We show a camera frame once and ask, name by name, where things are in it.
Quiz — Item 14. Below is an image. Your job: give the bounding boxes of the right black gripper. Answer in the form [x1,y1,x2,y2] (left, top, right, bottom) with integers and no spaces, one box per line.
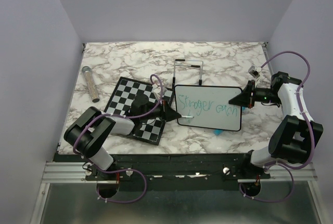
[229,80,282,109]

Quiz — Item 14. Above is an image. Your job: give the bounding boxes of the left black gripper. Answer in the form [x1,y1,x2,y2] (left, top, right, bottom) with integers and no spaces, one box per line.
[140,97,182,122]

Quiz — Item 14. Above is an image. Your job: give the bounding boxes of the white green marker pen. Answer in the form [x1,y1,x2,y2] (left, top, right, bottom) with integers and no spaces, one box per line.
[181,115,194,118]

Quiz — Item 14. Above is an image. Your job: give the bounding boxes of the black framed whiteboard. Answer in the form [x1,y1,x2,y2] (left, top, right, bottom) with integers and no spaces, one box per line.
[174,84,242,131]

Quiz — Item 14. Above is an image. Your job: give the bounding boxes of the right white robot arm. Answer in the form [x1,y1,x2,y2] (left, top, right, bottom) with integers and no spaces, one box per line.
[229,72,323,178]

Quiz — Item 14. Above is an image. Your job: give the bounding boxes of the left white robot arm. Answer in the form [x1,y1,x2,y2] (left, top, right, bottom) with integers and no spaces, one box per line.
[63,94,182,180]

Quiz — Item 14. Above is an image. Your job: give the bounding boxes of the blue cylindrical tube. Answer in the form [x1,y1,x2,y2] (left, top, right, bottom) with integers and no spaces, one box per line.
[213,129,224,136]

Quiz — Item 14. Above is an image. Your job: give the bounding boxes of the black and white chessboard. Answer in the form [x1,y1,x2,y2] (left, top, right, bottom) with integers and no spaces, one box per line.
[105,77,165,146]

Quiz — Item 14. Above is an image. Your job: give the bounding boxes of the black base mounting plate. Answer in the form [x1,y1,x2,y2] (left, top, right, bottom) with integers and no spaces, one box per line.
[53,152,305,192]

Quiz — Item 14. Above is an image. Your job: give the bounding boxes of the glittery silver tube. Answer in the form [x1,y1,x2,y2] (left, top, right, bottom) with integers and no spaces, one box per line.
[82,66,100,103]

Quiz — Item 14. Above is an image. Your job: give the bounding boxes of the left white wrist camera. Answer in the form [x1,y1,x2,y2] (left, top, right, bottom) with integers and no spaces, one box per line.
[152,84,166,100]

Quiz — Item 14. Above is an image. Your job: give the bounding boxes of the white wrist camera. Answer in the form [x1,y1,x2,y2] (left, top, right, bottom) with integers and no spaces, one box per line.
[248,65,262,79]
[152,84,166,100]

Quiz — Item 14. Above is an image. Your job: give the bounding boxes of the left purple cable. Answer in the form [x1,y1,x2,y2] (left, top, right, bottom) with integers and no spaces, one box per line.
[72,74,148,204]

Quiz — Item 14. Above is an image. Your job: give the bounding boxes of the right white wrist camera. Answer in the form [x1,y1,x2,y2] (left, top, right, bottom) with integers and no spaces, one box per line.
[248,65,262,79]

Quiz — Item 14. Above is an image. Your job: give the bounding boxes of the wire whiteboard stand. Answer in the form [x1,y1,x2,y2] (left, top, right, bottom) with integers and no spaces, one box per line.
[172,59,204,89]

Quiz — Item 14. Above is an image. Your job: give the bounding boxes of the aluminium frame rail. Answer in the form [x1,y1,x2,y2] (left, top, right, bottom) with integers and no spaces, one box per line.
[42,162,318,184]

